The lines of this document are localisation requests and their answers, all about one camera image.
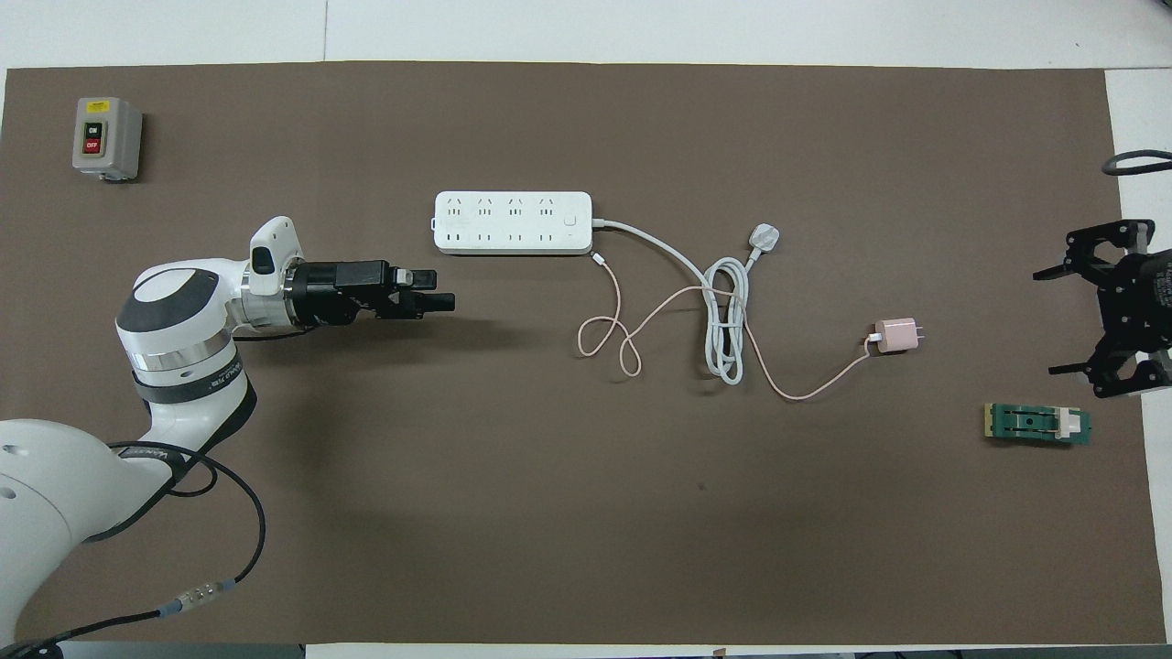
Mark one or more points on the white power strip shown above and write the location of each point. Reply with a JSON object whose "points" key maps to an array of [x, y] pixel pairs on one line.
{"points": [[513, 224]]}

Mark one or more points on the green knife switch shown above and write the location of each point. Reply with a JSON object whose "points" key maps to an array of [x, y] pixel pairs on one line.
{"points": [[1025, 424]]}

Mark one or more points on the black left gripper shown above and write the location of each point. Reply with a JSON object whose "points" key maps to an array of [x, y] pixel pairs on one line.
{"points": [[339, 293]]}

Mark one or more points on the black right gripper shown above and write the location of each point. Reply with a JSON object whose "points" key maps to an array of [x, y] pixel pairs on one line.
{"points": [[1140, 302]]}

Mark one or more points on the pink charger adapter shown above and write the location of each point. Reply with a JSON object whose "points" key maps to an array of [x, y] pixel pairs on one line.
{"points": [[895, 335]]}

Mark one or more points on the brown table mat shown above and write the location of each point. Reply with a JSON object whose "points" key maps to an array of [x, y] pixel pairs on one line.
{"points": [[549, 503]]}

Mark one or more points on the grey on-off switch box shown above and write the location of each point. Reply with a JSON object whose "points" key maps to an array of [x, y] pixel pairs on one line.
{"points": [[119, 137]]}

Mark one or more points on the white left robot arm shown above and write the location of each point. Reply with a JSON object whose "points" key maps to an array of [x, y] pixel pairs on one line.
{"points": [[165, 311]]}

